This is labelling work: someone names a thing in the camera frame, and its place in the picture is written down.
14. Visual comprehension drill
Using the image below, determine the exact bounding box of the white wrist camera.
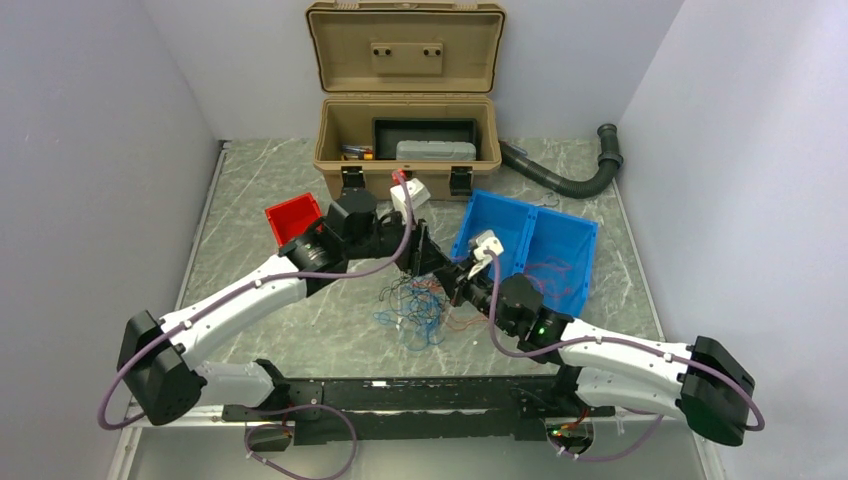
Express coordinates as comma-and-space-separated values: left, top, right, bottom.
389, 170, 431, 222
468, 229, 504, 279

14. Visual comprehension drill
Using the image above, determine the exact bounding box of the grey case in toolbox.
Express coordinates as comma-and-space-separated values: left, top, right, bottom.
395, 140, 477, 162

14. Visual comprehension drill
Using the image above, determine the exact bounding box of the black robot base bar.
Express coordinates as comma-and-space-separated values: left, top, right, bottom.
222, 374, 615, 446

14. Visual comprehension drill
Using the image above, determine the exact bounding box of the coloured cable bundle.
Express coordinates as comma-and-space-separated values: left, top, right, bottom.
372, 274, 488, 352

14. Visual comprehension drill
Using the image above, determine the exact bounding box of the silver wrench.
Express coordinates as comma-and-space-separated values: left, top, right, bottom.
533, 192, 560, 209

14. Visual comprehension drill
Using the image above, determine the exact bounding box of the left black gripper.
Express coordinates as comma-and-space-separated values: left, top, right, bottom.
345, 203, 451, 277

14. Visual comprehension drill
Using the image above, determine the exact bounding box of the red plastic bin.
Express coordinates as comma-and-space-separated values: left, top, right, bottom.
265, 193, 322, 247

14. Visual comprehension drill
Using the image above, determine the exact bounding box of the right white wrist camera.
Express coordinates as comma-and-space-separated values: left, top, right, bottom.
468, 229, 504, 279

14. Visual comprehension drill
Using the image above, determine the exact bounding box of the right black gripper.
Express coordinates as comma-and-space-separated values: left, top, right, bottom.
434, 256, 517, 337

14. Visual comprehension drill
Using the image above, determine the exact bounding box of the black corrugated hose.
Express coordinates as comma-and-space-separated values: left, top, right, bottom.
499, 123, 625, 200

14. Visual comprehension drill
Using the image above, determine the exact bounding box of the yellow orange tool in toolbox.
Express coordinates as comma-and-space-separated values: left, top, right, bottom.
340, 145, 375, 161

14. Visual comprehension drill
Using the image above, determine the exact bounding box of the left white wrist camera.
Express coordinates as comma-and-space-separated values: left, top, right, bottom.
389, 170, 431, 222

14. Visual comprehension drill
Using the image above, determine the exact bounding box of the tan plastic toolbox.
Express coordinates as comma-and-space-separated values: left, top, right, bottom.
305, 1, 507, 201

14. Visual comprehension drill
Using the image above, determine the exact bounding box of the blue two-compartment plastic bin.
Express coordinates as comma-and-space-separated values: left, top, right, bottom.
450, 189, 598, 317

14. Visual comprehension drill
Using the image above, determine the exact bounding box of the black tray in toolbox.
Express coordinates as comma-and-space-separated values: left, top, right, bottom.
372, 117, 480, 160

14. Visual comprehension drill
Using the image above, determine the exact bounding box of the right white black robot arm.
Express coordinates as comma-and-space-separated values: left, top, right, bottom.
435, 264, 766, 447

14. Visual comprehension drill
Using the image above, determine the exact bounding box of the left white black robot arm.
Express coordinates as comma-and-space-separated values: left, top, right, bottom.
117, 179, 449, 426

